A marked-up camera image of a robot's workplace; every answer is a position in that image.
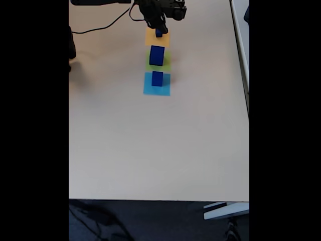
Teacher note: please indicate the dark blue object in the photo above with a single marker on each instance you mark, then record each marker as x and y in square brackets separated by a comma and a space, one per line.
[247, 13]

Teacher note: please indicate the medium blue cube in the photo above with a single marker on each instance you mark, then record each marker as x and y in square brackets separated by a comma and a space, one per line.
[157, 80]

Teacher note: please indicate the large blue cube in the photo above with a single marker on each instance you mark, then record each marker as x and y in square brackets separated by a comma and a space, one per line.
[156, 60]

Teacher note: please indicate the green paper square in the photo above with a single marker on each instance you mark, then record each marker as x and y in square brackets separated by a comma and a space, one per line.
[167, 64]

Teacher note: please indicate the small blue cube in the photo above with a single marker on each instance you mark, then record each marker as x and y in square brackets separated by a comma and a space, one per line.
[158, 34]

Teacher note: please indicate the orange paper square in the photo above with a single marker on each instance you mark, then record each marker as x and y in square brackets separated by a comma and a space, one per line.
[149, 40]

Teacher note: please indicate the white neighbouring desk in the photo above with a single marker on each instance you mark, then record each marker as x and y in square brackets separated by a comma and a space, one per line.
[242, 37]

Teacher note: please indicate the light blue paper square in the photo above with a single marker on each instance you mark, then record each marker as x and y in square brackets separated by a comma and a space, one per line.
[149, 90]

